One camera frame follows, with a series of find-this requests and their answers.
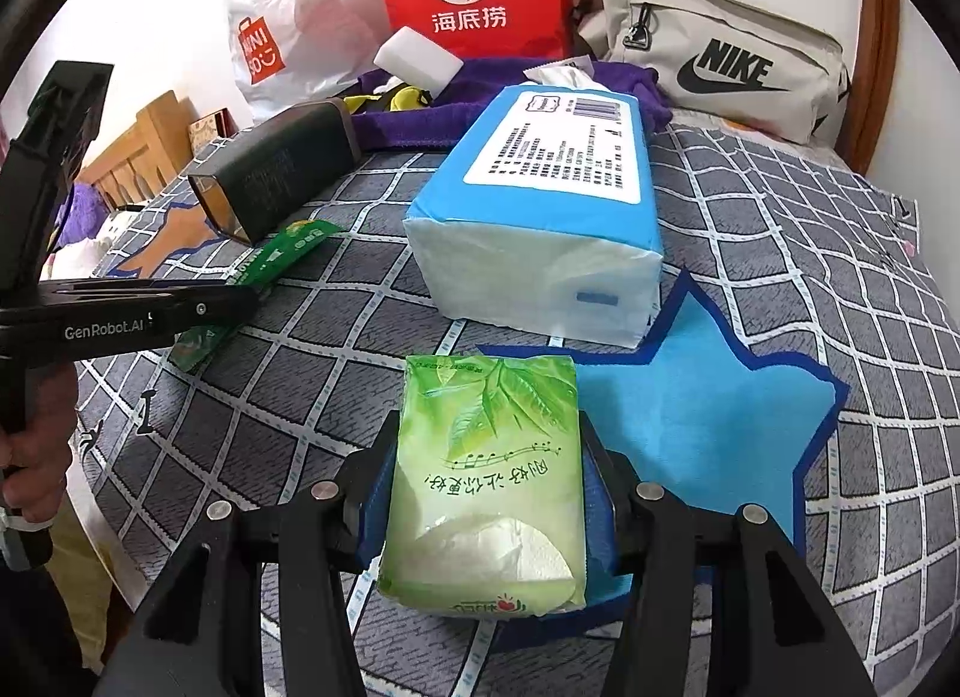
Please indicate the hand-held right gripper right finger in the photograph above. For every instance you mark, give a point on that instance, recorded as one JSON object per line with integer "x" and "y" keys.
{"x": 600, "y": 509}

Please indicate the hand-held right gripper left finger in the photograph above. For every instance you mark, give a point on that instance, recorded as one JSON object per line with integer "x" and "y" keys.
{"x": 371, "y": 524}

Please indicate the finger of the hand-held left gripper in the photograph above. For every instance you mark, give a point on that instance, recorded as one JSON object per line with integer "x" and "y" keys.
{"x": 217, "y": 307}

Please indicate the green snack packet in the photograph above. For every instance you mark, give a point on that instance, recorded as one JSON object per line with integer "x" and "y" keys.
{"x": 292, "y": 247}

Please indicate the green tissue pack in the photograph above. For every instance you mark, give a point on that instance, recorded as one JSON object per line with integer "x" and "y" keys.
{"x": 480, "y": 457}

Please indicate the yellow mesh bag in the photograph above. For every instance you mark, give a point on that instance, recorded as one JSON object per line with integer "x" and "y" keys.
{"x": 405, "y": 97}

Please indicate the person's left hand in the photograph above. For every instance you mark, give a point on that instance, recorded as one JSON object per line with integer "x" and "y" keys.
{"x": 37, "y": 457}

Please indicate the purple fluffy cloth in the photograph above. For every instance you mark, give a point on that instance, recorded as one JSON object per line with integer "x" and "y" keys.
{"x": 79, "y": 213}

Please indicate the brown star mat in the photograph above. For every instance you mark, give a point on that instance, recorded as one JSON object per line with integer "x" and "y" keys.
{"x": 161, "y": 254}

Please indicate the blue star mat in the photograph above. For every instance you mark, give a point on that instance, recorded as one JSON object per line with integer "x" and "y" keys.
{"x": 675, "y": 404}

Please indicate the wooden slatted furniture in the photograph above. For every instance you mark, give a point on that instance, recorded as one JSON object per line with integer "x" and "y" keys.
{"x": 161, "y": 120}

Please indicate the dark rectangular tin box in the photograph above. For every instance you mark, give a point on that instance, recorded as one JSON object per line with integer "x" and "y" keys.
{"x": 285, "y": 165}

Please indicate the patterned gift box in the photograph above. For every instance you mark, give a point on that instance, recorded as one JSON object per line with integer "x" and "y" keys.
{"x": 208, "y": 131}

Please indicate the purple towel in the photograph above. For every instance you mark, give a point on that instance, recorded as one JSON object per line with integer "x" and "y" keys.
{"x": 420, "y": 126}

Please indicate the blue tissue pack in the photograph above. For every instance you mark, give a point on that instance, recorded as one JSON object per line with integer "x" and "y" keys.
{"x": 525, "y": 217}

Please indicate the white plastic shopping bag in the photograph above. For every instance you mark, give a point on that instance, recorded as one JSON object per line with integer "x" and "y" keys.
{"x": 300, "y": 7}

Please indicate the grey checked bed sheet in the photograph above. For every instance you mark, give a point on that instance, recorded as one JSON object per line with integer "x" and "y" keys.
{"x": 750, "y": 232}

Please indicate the white foam block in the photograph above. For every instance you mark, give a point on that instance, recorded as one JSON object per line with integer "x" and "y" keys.
{"x": 416, "y": 56}

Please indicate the grey sling bag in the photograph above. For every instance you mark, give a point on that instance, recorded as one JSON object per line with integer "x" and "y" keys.
{"x": 675, "y": 15}

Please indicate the brown wooden frame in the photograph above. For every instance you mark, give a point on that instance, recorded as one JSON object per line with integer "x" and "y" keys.
{"x": 877, "y": 52}

